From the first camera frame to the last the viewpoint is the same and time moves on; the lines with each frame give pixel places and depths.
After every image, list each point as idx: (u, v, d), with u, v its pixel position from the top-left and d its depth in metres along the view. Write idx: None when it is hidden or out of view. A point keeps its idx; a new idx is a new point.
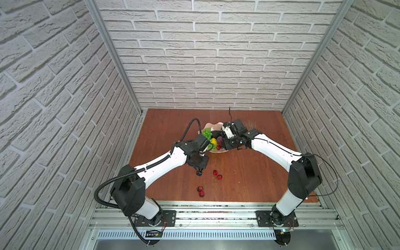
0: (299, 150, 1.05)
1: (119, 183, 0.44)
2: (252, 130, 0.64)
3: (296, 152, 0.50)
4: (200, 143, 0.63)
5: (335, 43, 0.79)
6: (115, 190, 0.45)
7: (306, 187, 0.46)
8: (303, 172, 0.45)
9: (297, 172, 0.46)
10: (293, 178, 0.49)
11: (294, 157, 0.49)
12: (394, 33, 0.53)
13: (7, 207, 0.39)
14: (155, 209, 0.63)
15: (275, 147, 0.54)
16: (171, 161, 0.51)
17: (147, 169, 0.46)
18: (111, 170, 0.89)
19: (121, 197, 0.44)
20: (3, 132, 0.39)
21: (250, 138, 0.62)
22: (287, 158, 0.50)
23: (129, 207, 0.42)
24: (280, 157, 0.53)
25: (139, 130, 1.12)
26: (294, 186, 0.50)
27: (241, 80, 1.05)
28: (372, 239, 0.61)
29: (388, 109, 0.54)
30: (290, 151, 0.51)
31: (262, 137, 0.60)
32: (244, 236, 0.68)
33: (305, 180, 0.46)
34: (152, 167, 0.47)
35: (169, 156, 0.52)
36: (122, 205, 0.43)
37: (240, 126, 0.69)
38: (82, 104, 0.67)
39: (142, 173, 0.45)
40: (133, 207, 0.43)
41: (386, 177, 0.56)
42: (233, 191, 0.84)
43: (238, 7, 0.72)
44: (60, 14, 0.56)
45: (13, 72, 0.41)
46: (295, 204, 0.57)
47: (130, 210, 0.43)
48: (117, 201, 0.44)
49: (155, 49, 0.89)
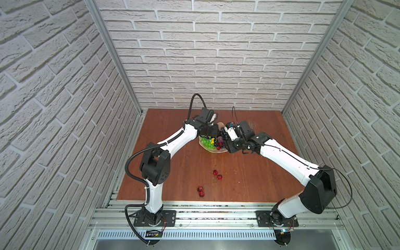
0: (299, 150, 1.05)
1: (146, 159, 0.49)
2: (261, 136, 0.58)
3: (312, 165, 0.46)
4: (205, 117, 0.69)
5: (335, 43, 0.79)
6: (144, 165, 0.51)
7: (322, 202, 0.43)
8: (322, 188, 0.41)
9: (316, 188, 0.42)
10: (310, 192, 0.45)
11: (311, 170, 0.45)
12: (394, 33, 0.53)
13: (7, 207, 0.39)
14: (157, 205, 0.64)
15: (289, 159, 0.49)
16: (187, 135, 0.60)
17: (168, 143, 0.53)
18: (111, 170, 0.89)
19: (151, 170, 0.51)
20: (3, 132, 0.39)
21: (259, 144, 0.55)
22: (303, 171, 0.46)
23: (160, 175, 0.50)
24: (294, 168, 0.49)
25: (139, 130, 1.12)
26: (308, 199, 0.47)
27: (241, 80, 1.05)
28: (372, 239, 0.61)
29: (388, 109, 0.54)
30: (305, 162, 0.47)
31: (273, 145, 0.54)
32: (244, 236, 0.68)
33: (323, 196, 0.42)
34: (173, 141, 0.54)
35: (183, 132, 0.59)
36: (154, 175, 0.50)
37: (246, 128, 0.63)
38: (82, 104, 0.67)
39: (165, 146, 0.52)
40: (162, 176, 0.51)
41: (386, 177, 0.56)
42: (233, 191, 0.85)
43: (238, 6, 0.72)
44: (60, 14, 0.56)
45: (13, 72, 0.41)
46: (300, 209, 0.55)
47: (160, 180, 0.51)
48: (148, 174, 0.51)
49: (155, 49, 0.89)
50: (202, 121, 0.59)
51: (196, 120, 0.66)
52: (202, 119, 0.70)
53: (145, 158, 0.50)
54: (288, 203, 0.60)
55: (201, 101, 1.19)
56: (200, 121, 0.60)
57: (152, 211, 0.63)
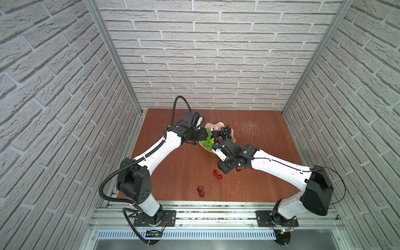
0: (299, 150, 1.05)
1: (123, 177, 0.45)
2: (248, 148, 0.58)
3: (304, 169, 0.46)
4: (190, 122, 0.64)
5: (335, 43, 0.79)
6: (122, 184, 0.45)
7: (324, 203, 0.42)
8: (320, 190, 0.41)
9: (315, 191, 0.42)
10: (310, 198, 0.45)
11: (304, 174, 0.45)
12: (394, 33, 0.53)
13: (7, 207, 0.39)
14: (153, 210, 0.63)
15: (281, 167, 0.49)
16: (169, 145, 0.53)
17: (146, 157, 0.47)
18: (111, 170, 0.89)
19: (129, 189, 0.45)
20: (3, 132, 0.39)
21: (248, 158, 0.55)
22: (298, 176, 0.46)
23: (139, 195, 0.44)
24: (288, 176, 0.48)
25: (139, 130, 1.12)
26: (311, 204, 0.46)
27: (241, 80, 1.05)
28: (372, 239, 0.61)
29: (388, 109, 0.54)
30: (297, 167, 0.47)
31: (261, 155, 0.54)
32: (245, 236, 0.79)
33: (324, 197, 0.42)
34: (152, 154, 0.49)
35: (165, 141, 0.54)
36: (134, 194, 0.45)
37: (232, 146, 0.62)
38: (82, 104, 0.67)
39: (143, 161, 0.46)
40: (142, 195, 0.46)
41: (386, 177, 0.56)
42: (233, 191, 0.85)
43: (238, 6, 0.72)
44: (59, 14, 0.56)
45: (13, 72, 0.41)
46: (301, 210, 0.55)
47: (141, 199, 0.46)
48: (127, 193, 0.45)
49: (155, 49, 0.89)
50: (187, 125, 0.65)
51: (180, 126, 0.61)
52: (187, 124, 0.64)
53: (120, 177, 0.45)
54: (288, 206, 0.60)
55: (201, 101, 1.19)
56: (184, 126, 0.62)
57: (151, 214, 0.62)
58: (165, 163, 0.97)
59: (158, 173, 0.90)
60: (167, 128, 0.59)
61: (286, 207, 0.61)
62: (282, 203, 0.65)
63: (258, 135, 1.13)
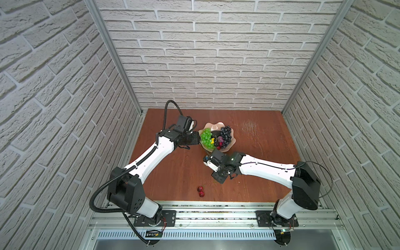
0: (299, 150, 1.05)
1: (113, 188, 0.43)
2: (235, 155, 0.60)
3: (288, 167, 0.48)
4: (182, 126, 0.63)
5: (335, 43, 0.79)
6: (112, 194, 0.43)
7: (313, 198, 0.44)
8: (305, 185, 0.43)
9: (300, 188, 0.43)
10: (299, 195, 0.46)
11: (289, 172, 0.46)
12: (394, 33, 0.53)
13: (7, 207, 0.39)
14: (153, 210, 0.63)
15: (266, 169, 0.50)
16: (161, 151, 0.52)
17: (137, 165, 0.46)
18: (111, 170, 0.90)
19: (121, 199, 0.44)
20: (3, 132, 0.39)
21: (236, 165, 0.56)
22: (283, 175, 0.47)
23: (132, 205, 0.42)
24: (275, 176, 0.49)
25: (139, 130, 1.12)
26: (301, 200, 0.47)
27: (241, 80, 1.05)
28: (372, 239, 0.61)
29: (388, 109, 0.54)
30: (282, 166, 0.49)
31: (248, 160, 0.56)
32: (245, 236, 0.79)
33: (310, 191, 0.44)
34: (143, 162, 0.47)
35: (157, 147, 0.52)
36: (126, 204, 0.42)
37: (219, 155, 0.64)
38: (82, 104, 0.67)
39: (135, 170, 0.44)
40: (135, 205, 0.44)
41: (386, 177, 0.56)
42: (233, 191, 0.85)
43: (238, 6, 0.72)
44: (59, 14, 0.56)
45: (12, 72, 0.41)
46: (297, 209, 0.56)
47: (134, 209, 0.44)
48: (120, 203, 0.43)
49: (155, 49, 0.89)
50: (180, 130, 0.63)
51: (173, 130, 0.59)
52: (179, 128, 0.63)
53: (110, 187, 0.43)
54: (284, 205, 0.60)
55: (201, 101, 1.19)
56: (177, 130, 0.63)
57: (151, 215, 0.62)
58: (165, 163, 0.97)
59: (158, 173, 0.90)
60: (160, 134, 0.57)
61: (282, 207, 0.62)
62: (278, 204, 0.67)
63: (258, 135, 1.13)
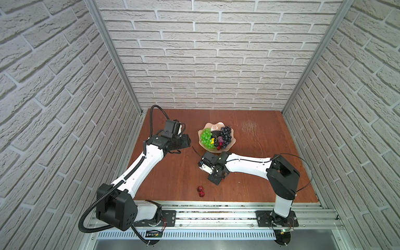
0: (299, 150, 1.05)
1: (102, 207, 0.41)
2: (222, 154, 0.65)
3: (265, 160, 0.52)
4: (171, 131, 0.61)
5: (335, 43, 0.79)
6: (102, 213, 0.41)
7: (288, 187, 0.46)
8: (279, 176, 0.45)
9: (274, 178, 0.47)
10: (275, 185, 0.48)
11: (266, 164, 0.51)
12: (394, 33, 0.53)
13: (7, 207, 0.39)
14: (153, 209, 0.63)
15: (247, 163, 0.55)
16: (150, 160, 0.50)
17: (126, 180, 0.43)
18: (111, 171, 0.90)
19: (112, 217, 0.42)
20: (3, 132, 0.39)
21: (223, 163, 0.61)
22: (261, 168, 0.51)
23: (124, 222, 0.40)
24: (254, 170, 0.54)
25: (139, 130, 1.12)
26: (279, 191, 0.50)
27: (241, 80, 1.05)
28: (372, 239, 0.61)
29: (388, 109, 0.54)
30: (260, 160, 0.53)
31: (231, 158, 0.60)
32: (244, 236, 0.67)
33: (284, 181, 0.46)
34: (132, 175, 0.45)
35: (145, 158, 0.50)
36: (117, 222, 0.41)
37: (210, 155, 0.69)
38: (82, 105, 0.67)
39: (123, 185, 0.42)
40: (128, 221, 0.42)
41: (386, 177, 0.56)
42: (233, 191, 0.85)
43: (238, 6, 0.72)
44: (59, 14, 0.56)
45: (13, 72, 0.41)
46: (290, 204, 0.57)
47: (127, 225, 0.42)
48: (110, 221, 0.41)
49: (155, 49, 0.89)
50: (169, 135, 0.62)
51: (161, 136, 0.58)
52: (168, 133, 0.61)
53: (99, 207, 0.41)
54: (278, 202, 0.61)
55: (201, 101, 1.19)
56: (165, 136, 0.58)
57: (149, 216, 0.61)
58: (165, 163, 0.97)
59: (158, 173, 0.90)
60: (147, 141, 0.55)
61: (277, 202, 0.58)
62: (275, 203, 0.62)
63: (258, 135, 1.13)
